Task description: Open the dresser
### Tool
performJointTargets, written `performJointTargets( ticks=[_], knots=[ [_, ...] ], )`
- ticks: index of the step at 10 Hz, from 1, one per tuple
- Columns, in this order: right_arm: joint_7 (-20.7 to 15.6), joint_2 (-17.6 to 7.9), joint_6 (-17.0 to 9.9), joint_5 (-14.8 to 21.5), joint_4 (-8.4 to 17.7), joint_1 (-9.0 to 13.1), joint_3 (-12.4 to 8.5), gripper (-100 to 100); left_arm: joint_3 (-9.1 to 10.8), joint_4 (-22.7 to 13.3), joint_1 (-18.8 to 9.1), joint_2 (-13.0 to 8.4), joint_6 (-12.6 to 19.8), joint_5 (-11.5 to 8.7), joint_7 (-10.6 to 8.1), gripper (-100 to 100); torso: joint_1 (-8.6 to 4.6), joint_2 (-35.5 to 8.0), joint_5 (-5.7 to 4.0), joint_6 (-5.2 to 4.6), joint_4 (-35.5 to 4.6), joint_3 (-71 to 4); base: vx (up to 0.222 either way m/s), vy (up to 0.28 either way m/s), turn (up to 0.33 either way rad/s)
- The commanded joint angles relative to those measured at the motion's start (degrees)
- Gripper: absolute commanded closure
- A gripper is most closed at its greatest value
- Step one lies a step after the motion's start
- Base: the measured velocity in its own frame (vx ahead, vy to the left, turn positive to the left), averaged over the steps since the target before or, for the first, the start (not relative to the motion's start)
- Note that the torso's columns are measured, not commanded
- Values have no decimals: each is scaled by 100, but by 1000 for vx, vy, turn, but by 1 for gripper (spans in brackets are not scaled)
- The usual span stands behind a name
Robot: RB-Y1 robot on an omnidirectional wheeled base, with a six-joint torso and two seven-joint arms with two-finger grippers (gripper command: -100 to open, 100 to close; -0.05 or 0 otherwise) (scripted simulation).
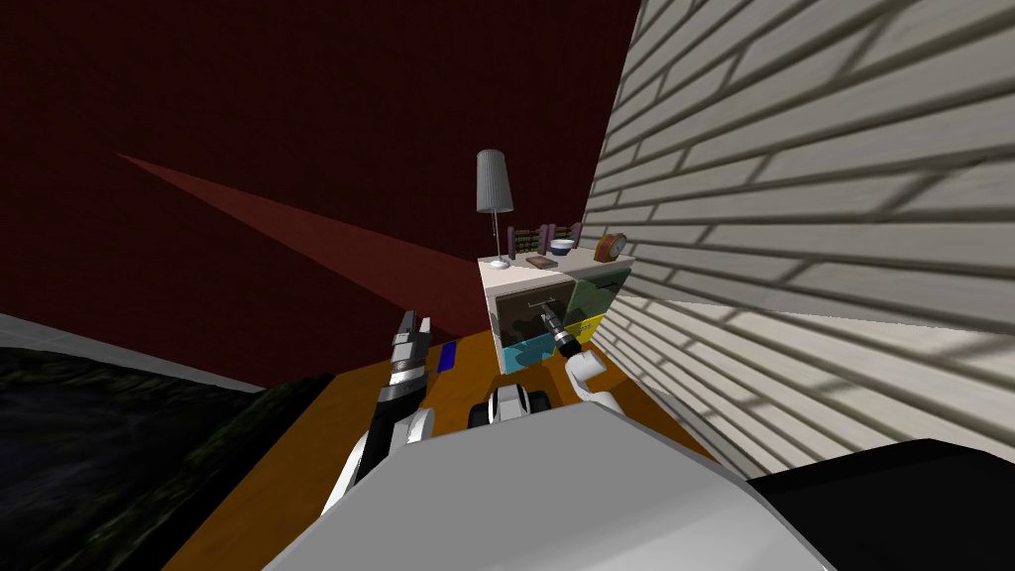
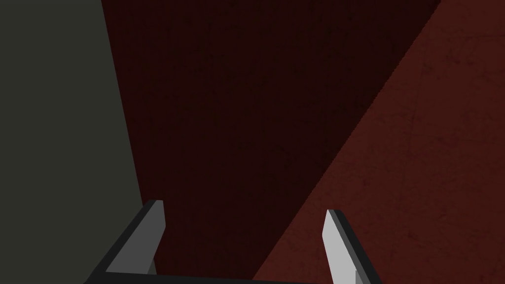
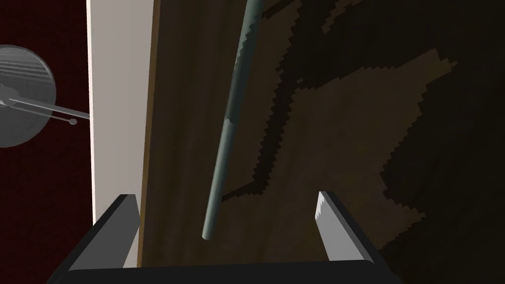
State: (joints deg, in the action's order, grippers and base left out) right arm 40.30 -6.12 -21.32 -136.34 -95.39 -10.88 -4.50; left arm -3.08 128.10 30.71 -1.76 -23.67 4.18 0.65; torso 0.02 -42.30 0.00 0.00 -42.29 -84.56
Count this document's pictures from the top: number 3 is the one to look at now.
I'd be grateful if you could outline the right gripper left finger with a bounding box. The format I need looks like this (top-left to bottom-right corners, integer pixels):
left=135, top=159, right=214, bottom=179
left=46, top=193, right=141, bottom=284

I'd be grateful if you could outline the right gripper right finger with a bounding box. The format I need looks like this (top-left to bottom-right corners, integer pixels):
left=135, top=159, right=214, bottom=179
left=315, top=191, right=391, bottom=277

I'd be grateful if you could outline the brown wooden door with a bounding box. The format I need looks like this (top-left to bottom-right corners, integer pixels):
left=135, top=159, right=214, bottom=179
left=136, top=0, right=505, bottom=284

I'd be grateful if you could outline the grey bar door handle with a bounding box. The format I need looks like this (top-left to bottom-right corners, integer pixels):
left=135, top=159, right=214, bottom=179
left=201, top=0, right=265, bottom=241

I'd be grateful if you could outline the grey round wall lamp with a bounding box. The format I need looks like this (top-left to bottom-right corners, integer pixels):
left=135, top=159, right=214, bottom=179
left=0, top=44, right=91, bottom=149

